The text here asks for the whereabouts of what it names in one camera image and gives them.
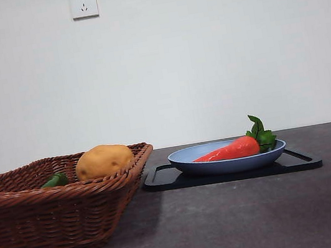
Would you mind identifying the blue round plate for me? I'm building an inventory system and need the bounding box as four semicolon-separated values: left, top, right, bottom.
166;131;290;183

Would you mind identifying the orange carrot with green leaves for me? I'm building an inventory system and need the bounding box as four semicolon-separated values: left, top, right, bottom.
186;111;280;166

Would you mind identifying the black rectangular tray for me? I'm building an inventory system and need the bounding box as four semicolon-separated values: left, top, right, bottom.
141;139;324;196

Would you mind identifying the yellow-brown potato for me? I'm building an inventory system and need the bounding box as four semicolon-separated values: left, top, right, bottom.
72;140;136;182

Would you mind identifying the green pepper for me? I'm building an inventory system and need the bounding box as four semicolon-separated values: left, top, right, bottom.
39;171;70;190

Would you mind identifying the brown wicker basket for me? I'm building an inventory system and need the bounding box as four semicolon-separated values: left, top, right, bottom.
0;140;169;248

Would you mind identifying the white wall power socket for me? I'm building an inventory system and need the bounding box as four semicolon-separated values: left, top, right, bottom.
70;0;101;21

